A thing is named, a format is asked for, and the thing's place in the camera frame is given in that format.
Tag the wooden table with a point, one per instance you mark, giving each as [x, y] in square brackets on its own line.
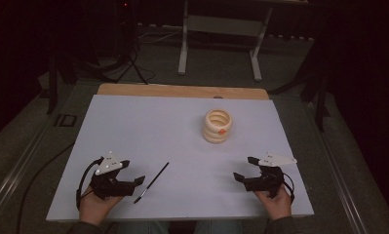
[182, 90]

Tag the metal floor rail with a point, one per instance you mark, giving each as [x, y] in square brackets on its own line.
[341, 169]
[13, 175]

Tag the cream ribbed pen holder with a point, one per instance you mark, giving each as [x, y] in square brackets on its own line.
[216, 134]

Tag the person's right hand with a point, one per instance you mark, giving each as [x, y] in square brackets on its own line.
[278, 206]

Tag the white table board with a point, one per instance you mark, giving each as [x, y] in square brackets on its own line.
[169, 130]

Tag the black metal stand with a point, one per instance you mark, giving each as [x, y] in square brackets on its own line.
[320, 104]
[52, 84]

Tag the black pen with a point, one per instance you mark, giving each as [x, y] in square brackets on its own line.
[151, 182]

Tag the person's left hand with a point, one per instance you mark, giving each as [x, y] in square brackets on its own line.
[93, 208]

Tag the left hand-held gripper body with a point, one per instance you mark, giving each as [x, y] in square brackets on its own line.
[109, 162]

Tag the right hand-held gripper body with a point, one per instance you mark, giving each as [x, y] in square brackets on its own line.
[270, 182]

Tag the black tripod stand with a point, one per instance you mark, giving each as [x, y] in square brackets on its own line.
[130, 48]

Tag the white metal desk frame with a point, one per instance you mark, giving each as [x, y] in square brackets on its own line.
[184, 48]

